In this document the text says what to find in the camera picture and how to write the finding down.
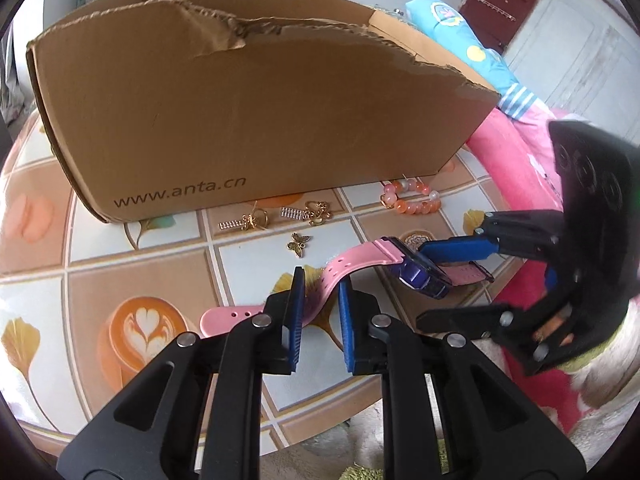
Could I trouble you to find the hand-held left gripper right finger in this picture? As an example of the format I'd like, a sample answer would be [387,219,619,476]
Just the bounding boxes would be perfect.
[338,280,587,480]

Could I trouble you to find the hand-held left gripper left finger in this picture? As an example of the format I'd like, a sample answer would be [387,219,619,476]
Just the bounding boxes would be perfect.
[56,266,307,480]

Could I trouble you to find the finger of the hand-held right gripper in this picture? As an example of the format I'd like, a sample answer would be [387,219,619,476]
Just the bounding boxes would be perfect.
[416,304,549,357]
[419,210,568,265]

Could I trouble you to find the purple face wristwatch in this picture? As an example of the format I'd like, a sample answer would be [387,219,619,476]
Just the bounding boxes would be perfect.
[200,237,495,339]

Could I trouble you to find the orange bead bracelet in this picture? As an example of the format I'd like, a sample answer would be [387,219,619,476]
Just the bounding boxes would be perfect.
[380,178,443,217]

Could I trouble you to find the gold butterfly charm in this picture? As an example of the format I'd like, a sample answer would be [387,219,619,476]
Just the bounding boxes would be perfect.
[286,232,312,258]

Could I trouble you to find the gold spring charm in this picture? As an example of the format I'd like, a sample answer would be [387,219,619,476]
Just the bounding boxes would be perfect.
[304,200,332,226]

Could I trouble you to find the small gold ring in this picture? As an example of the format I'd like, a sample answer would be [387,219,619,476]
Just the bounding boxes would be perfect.
[241,210,271,231]

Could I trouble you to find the brown cardboard box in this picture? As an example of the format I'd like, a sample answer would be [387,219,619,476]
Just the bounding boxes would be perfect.
[25,0,502,224]

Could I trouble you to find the person's right forearm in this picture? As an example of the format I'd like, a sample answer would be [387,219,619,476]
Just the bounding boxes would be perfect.
[552,305,640,461]

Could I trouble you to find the pink blanket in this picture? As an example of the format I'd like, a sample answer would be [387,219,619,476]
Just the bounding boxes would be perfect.
[465,102,640,456]

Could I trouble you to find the white panelled doors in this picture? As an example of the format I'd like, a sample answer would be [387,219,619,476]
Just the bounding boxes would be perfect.
[502,0,640,141]

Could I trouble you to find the blue cartoon pillow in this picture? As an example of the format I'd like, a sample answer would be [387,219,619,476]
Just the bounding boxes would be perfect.
[404,0,536,121]

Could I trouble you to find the dark red door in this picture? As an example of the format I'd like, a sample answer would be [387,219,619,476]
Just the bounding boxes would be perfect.
[459,0,543,56]

